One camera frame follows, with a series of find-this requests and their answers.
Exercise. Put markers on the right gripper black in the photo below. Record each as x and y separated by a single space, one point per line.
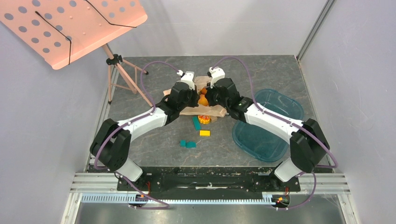
211 94

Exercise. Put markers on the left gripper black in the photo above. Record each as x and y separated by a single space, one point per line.
195 96

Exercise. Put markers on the translucent orange plastic bag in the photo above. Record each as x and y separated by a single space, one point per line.
216 111

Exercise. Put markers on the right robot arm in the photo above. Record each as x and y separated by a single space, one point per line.
308 144

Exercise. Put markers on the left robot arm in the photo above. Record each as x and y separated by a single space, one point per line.
112 142

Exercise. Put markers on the teal block near bag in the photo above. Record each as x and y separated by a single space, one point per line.
196 123

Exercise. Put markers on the yellow orange toy piece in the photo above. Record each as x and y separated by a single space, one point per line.
204 119

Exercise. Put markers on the yellow rectangular block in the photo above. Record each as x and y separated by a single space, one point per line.
205 133

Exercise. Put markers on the teal cube block right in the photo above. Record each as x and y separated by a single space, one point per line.
190 144

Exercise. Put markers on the pink music stand tripod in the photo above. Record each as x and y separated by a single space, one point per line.
115 61

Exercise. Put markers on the teal transparent plastic tray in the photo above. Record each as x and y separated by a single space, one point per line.
262 144

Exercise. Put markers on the pink perforated music stand desk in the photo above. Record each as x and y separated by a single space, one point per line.
63 31

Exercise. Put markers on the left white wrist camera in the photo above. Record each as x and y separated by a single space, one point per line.
187 77

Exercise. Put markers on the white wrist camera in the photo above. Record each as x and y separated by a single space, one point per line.
187 77
216 73

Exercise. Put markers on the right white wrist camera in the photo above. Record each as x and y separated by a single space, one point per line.
216 73

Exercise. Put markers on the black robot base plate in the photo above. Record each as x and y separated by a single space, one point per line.
161 179

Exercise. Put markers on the aluminium frame rail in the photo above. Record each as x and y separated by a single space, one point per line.
100 188

